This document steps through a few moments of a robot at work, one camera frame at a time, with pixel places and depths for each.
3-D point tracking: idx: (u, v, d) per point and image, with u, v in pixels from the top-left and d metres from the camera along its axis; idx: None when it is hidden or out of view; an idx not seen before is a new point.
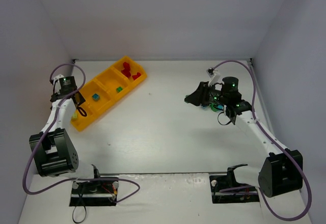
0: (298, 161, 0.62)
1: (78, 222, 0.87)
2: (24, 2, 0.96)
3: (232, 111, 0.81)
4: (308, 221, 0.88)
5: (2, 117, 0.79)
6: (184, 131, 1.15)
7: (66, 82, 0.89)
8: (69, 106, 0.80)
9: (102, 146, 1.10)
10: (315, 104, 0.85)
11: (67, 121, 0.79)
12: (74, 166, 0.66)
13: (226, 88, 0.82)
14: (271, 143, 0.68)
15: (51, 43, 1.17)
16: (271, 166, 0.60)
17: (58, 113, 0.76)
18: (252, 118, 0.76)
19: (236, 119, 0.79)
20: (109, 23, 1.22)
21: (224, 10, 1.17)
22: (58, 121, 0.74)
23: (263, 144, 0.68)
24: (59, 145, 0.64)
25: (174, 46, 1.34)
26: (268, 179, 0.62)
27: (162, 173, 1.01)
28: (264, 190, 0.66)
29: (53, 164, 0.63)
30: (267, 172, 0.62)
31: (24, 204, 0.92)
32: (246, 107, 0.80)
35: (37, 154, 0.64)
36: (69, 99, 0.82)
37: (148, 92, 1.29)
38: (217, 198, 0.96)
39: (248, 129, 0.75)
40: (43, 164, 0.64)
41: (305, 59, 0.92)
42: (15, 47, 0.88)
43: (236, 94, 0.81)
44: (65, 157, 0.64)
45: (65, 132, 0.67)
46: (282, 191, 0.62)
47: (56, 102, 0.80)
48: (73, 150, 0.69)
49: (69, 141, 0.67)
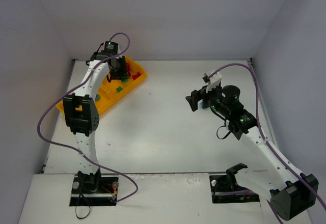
0: (313, 185, 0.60)
1: (83, 218, 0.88)
2: (23, 0, 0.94)
3: (237, 127, 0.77)
4: (307, 221, 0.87)
5: (2, 118, 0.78)
6: (184, 131, 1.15)
7: (110, 46, 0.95)
8: (103, 71, 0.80)
9: (102, 146, 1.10)
10: (315, 105, 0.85)
11: (98, 86, 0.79)
12: (92, 128, 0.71)
13: (228, 101, 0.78)
14: (285, 168, 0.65)
15: (50, 40, 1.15)
16: (289, 198, 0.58)
17: (91, 76, 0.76)
18: (261, 138, 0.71)
19: (242, 137, 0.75)
20: (108, 23, 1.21)
21: (224, 9, 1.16)
22: (89, 86, 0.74)
23: (277, 170, 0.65)
24: (84, 111, 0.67)
25: (173, 46, 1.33)
26: (284, 206, 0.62)
27: (162, 173, 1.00)
28: (279, 212, 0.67)
29: (78, 122, 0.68)
30: (283, 200, 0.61)
31: (23, 205, 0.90)
32: (250, 120, 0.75)
35: (66, 110, 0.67)
36: (105, 63, 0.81)
37: (148, 92, 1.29)
38: (217, 197, 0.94)
39: (257, 150, 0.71)
40: (70, 118, 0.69)
41: (305, 59, 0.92)
42: (14, 46, 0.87)
43: (238, 107, 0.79)
44: (87, 120, 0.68)
45: (92, 102, 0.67)
46: (297, 212, 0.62)
47: (94, 63, 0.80)
48: (96, 114, 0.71)
49: (93, 110, 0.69)
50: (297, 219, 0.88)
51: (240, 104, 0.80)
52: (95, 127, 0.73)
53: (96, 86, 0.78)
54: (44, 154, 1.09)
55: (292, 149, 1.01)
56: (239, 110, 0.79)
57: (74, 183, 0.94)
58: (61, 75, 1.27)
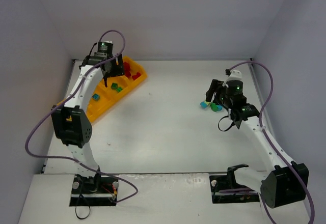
0: (304, 174, 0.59)
1: (82, 219, 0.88)
2: (23, 0, 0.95)
3: (238, 115, 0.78)
4: (307, 221, 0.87)
5: (1, 118, 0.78)
6: (184, 131, 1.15)
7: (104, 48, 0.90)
8: (96, 77, 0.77)
9: (102, 146, 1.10)
10: (315, 104, 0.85)
11: (91, 93, 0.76)
12: (84, 141, 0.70)
13: (231, 91, 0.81)
14: (277, 155, 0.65)
15: (50, 41, 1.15)
16: (275, 180, 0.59)
17: (83, 84, 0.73)
18: (258, 126, 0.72)
19: (242, 124, 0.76)
20: (109, 23, 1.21)
21: (224, 10, 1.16)
22: (80, 96, 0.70)
23: (268, 155, 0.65)
24: (75, 123, 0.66)
25: (174, 46, 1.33)
26: (272, 191, 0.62)
27: (162, 173, 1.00)
28: (267, 200, 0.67)
29: (69, 134, 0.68)
30: (271, 184, 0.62)
31: (23, 206, 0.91)
32: (252, 111, 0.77)
35: (56, 122, 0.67)
36: (97, 69, 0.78)
37: (148, 92, 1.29)
38: (217, 197, 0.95)
39: (253, 136, 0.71)
40: (60, 131, 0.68)
41: (305, 59, 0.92)
42: (14, 46, 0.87)
43: (241, 98, 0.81)
44: (78, 132, 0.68)
45: (82, 113, 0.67)
46: (284, 202, 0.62)
47: (85, 69, 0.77)
48: (87, 126, 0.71)
49: (83, 122, 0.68)
50: (298, 219, 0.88)
51: (244, 96, 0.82)
52: (87, 138, 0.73)
53: (88, 93, 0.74)
54: (44, 153, 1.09)
55: (292, 149, 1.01)
56: (243, 102, 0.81)
57: (74, 183, 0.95)
58: (61, 75, 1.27)
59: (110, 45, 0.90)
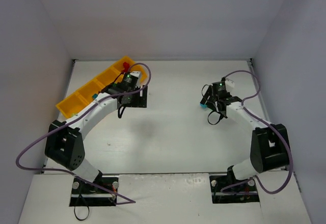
0: (282, 133, 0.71)
1: (80, 219, 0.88)
2: (23, 0, 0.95)
3: (222, 105, 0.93)
4: (307, 221, 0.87)
5: (1, 118, 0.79)
6: (184, 131, 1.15)
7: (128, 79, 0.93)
8: (108, 106, 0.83)
9: (102, 146, 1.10)
10: (316, 104, 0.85)
11: (98, 118, 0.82)
12: (70, 167, 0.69)
13: (215, 87, 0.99)
14: (256, 121, 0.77)
15: (50, 41, 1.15)
16: (256, 137, 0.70)
17: (94, 108, 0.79)
18: (240, 106, 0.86)
19: (226, 109, 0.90)
20: (109, 23, 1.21)
21: (224, 10, 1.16)
22: (85, 119, 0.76)
23: (250, 123, 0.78)
24: (68, 144, 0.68)
25: (174, 46, 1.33)
26: (257, 153, 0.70)
27: (162, 173, 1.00)
28: (256, 167, 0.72)
29: (57, 154, 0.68)
30: (255, 146, 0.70)
31: (23, 206, 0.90)
32: (235, 100, 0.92)
35: (50, 139, 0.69)
36: (113, 99, 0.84)
37: (148, 93, 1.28)
38: (217, 198, 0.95)
39: (237, 115, 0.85)
40: (50, 148, 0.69)
41: (305, 59, 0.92)
42: (14, 46, 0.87)
43: (224, 92, 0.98)
44: (66, 156, 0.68)
45: (79, 137, 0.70)
46: (273, 166, 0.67)
47: (103, 96, 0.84)
48: (79, 154, 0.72)
49: (77, 147, 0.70)
50: (298, 219, 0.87)
51: (227, 91, 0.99)
52: (75, 167, 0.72)
53: (94, 119, 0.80)
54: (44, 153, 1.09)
55: None
56: (226, 95, 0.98)
57: (74, 183, 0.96)
58: (61, 75, 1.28)
59: (135, 78, 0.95)
